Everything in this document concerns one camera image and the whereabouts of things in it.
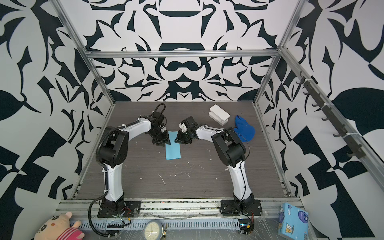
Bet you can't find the light blue paper sheet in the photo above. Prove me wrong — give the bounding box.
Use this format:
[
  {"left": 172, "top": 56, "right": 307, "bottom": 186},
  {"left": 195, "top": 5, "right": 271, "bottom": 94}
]
[{"left": 166, "top": 132, "right": 181, "bottom": 160}]

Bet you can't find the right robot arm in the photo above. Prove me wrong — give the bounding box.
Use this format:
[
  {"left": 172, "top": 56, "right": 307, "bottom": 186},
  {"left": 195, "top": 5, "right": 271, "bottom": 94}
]
[{"left": 175, "top": 117, "right": 255, "bottom": 210}]

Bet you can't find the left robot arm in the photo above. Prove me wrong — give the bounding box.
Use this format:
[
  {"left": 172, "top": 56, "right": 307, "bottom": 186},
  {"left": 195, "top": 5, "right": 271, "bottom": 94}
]
[{"left": 95, "top": 112, "right": 171, "bottom": 209}]

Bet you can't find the white rectangular box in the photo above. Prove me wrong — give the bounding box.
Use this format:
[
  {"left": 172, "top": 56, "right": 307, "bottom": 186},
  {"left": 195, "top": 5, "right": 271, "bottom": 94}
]
[{"left": 209, "top": 105, "right": 230, "bottom": 126}]

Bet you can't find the blue cloth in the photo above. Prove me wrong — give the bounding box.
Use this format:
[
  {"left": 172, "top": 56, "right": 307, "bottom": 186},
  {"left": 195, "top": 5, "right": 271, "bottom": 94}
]
[{"left": 234, "top": 115, "right": 256, "bottom": 143}]

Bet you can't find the round analog clock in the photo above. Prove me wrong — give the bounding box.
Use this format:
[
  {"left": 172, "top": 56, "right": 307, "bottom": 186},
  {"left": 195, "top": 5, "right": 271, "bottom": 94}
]
[{"left": 143, "top": 220, "right": 164, "bottom": 240}]

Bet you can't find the small black electronics module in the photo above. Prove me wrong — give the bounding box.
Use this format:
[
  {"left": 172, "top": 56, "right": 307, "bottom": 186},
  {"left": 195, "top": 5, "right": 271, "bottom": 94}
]
[{"left": 239, "top": 219, "right": 255, "bottom": 235}]

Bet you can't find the pink plush toy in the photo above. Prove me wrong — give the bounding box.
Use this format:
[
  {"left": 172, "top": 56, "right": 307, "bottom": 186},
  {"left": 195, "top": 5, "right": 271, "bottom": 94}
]
[{"left": 34, "top": 212, "right": 85, "bottom": 240}]

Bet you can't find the blue tissue pack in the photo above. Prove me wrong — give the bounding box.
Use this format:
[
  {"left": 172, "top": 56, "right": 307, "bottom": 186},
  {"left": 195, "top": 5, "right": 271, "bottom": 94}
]
[{"left": 278, "top": 203, "right": 309, "bottom": 240}]

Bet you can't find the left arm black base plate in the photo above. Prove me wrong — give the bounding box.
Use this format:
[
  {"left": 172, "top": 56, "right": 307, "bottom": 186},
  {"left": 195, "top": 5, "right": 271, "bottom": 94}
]
[{"left": 97, "top": 200, "right": 142, "bottom": 218}]

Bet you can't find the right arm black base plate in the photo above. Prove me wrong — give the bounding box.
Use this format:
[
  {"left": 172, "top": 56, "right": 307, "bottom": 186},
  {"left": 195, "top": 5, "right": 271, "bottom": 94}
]
[{"left": 220, "top": 199, "right": 263, "bottom": 217}]

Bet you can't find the white slotted cable duct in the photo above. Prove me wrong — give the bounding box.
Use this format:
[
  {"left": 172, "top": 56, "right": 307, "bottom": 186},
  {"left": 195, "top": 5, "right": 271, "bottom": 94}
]
[{"left": 69, "top": 218, "right": 241, "bottom": 231}]

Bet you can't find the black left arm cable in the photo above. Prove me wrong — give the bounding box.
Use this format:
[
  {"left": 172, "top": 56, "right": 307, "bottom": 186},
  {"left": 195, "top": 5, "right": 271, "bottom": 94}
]
[{"left": 88, "top": 191, "right": 127, "bottom": 238}]

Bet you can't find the black wall hook rack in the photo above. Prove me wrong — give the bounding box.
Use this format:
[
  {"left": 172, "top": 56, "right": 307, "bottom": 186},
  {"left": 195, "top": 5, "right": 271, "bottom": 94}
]
[{"left": 297, "top": 71, "right": 367, "bottom": 159}]

